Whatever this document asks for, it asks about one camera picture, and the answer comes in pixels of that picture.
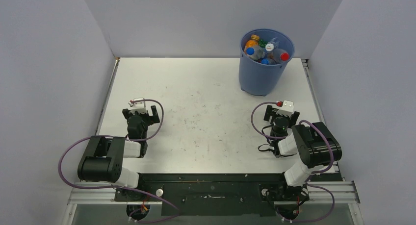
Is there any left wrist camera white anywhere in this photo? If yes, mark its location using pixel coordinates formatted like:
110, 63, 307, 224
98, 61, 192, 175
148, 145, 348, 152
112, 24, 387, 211
128, 98, 148, 115

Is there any Pepsi bottle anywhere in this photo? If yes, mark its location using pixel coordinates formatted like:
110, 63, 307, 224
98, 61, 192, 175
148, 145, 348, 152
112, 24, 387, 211
261, 58, 273, 65
246, 45, 267, 61

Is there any blue plastic bin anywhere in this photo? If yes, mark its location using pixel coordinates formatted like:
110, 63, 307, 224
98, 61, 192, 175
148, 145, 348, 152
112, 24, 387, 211
238, 28, 295, 96

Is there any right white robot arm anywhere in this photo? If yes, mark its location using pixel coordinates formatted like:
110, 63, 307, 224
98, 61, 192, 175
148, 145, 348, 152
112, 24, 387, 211
263, 101, 342, 201

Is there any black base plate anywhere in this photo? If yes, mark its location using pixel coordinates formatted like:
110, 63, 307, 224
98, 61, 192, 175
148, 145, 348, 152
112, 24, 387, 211
114, 174, 310, 216

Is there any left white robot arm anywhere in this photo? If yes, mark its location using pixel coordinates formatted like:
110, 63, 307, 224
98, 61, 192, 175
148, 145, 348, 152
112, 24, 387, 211
78, 104, 160, 201

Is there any crushed clear water bottle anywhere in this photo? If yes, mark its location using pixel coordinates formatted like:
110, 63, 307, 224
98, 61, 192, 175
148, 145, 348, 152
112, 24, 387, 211
265, 37, 279, 53

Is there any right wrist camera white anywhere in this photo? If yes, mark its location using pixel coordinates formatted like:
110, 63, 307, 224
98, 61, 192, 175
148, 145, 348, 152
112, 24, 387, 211
276, 100, 294, 118

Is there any green plastic bottle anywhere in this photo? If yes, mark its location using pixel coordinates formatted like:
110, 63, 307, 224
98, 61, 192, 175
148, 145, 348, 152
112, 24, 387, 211
258, 39, 268, 48

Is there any orange juice bottle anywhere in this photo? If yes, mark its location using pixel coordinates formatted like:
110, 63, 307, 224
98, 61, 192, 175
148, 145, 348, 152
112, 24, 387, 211
243, 34, 260, 53

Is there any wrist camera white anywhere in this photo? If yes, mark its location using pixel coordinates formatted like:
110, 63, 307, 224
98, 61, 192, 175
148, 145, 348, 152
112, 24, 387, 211
276, 100, 294, 118
128, 98, 148, 115

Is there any clear bottle red label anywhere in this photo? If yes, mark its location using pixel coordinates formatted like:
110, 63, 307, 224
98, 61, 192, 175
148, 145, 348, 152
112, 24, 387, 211
271, 49, 290, 64

